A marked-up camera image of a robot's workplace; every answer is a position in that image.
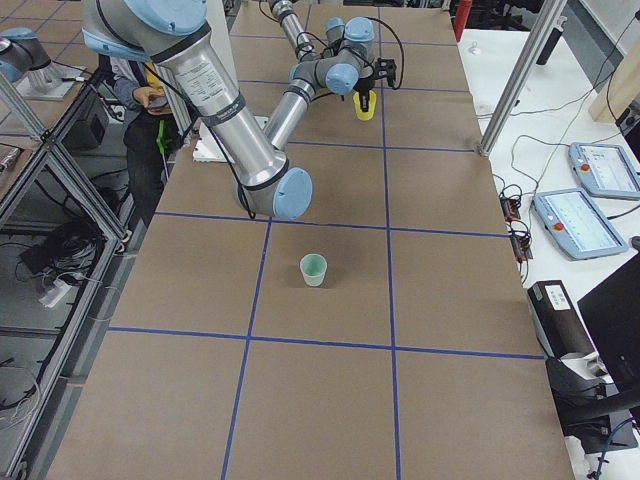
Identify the black monitor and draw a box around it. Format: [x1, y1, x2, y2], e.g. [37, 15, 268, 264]
[578, 254, 639, 390]

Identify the teach pendant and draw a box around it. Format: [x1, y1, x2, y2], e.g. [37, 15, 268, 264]
[569, 142, 639, 200]
[532, 188, 628, 260]

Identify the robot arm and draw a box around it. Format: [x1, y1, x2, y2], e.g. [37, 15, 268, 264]
[83, 1, 316, 220]
[264, 1, 376, 150]

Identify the seated person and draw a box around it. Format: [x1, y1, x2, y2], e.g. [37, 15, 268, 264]
[98, 55, 176, 226]

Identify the aluminium frame post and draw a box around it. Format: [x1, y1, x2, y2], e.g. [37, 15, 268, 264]
[477, 0, 567, 157]

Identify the yellow cup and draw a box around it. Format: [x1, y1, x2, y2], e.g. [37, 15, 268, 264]
[353, 90, 377, 122]

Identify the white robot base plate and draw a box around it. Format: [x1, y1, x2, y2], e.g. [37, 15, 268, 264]
[191, 114, 274, 164]

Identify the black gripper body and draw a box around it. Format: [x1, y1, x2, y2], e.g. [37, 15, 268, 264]
[354, 75, 375, 100]

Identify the green cup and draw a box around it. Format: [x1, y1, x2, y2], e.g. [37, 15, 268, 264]
[299, 253, 328, 287]

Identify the brown paper table mat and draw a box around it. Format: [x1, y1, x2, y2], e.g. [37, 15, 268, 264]
[48, 8, 573, 479]

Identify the smartphone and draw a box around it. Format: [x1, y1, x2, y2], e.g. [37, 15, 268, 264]
[146, 96, 168, 110]

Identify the black box with label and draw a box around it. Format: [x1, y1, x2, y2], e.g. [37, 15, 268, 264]
[527, 280, 595, 360]

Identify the near teach pendant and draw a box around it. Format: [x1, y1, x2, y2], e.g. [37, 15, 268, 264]
[532, 188, 628, 260]

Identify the far teach pendant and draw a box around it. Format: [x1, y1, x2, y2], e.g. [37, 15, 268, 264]
[569, 142, 639, 200]

